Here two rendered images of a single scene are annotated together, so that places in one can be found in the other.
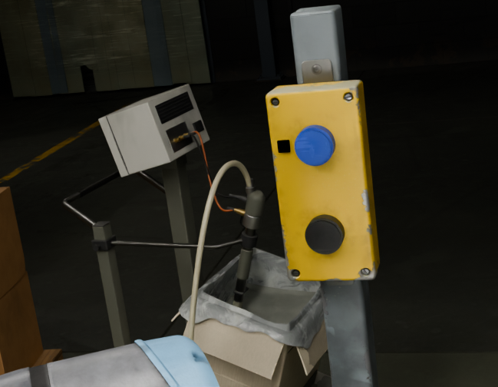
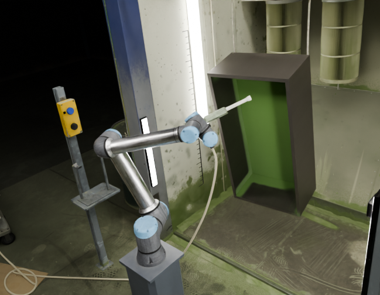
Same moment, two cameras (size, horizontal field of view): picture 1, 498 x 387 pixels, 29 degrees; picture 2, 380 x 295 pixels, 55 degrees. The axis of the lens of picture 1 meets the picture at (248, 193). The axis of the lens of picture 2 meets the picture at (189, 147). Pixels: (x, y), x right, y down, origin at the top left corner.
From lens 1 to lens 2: 1.93 m
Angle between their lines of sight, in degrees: 58
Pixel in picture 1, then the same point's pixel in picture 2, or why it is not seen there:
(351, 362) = (76, 151)
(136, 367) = (111, 131)
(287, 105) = (64, 105)
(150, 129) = not seen: outside the picture
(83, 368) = (106, 134)
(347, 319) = (75, 143)
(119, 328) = not seen: outside the picture
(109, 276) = not seen: outside the picture
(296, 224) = (68, 126)
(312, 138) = (70, 109)
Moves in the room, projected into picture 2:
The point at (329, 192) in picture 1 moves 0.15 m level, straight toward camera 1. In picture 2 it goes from (72, 119) to (88, 120)
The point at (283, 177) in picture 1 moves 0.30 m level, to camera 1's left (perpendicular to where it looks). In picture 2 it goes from (65, 118) to (32, 135)
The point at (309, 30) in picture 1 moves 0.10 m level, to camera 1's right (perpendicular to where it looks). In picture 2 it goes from (60, 91) to (69, 86)
